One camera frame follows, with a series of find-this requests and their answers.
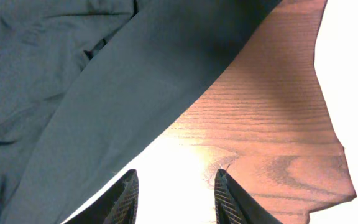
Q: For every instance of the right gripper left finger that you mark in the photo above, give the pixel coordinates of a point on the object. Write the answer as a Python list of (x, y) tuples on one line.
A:
[(118, 205)]

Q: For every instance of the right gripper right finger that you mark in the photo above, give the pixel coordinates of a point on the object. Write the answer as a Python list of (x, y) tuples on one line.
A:
[(233, 205)]

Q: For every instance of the black leggings with red waistband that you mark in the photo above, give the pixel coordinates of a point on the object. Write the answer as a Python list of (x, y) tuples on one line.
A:
[(86, 86)]

